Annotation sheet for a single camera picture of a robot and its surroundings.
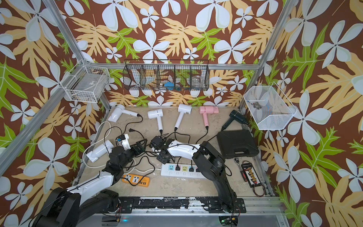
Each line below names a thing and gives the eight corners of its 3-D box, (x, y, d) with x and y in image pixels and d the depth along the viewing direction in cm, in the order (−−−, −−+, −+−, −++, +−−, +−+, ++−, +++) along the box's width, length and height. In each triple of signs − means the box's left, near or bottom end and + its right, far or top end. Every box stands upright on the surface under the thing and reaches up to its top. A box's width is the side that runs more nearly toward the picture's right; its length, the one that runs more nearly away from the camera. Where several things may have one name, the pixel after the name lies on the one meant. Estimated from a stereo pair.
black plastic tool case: (221, 159, 93) (223, 154, 88) (216, 134, 105) (218, 129, 100) (256, 159, 93) (260, 154, 88) (247, 134, 105) (250, 129, 100)
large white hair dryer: (93, 164, 90) (89, 161, 86) (89, 157, 93) (85, 153, 89) (116, 149, 97) (113, 145, 93) (112, 142, 100) (109, 139, 96)
